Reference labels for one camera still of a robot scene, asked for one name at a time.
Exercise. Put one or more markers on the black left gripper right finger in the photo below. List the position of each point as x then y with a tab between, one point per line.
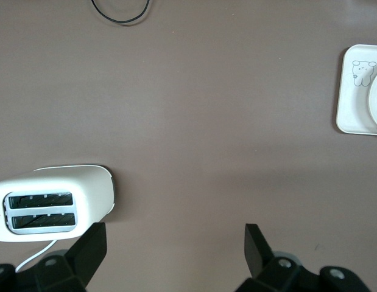
261	267

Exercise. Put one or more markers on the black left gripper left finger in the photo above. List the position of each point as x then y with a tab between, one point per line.
81	258

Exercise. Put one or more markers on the cream tray with rabbit print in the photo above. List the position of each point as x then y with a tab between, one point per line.
352	106

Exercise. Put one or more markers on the white two-slot toaster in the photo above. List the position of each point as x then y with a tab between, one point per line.
90	188

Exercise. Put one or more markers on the brown table cover mat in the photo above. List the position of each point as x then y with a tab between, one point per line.
188	121

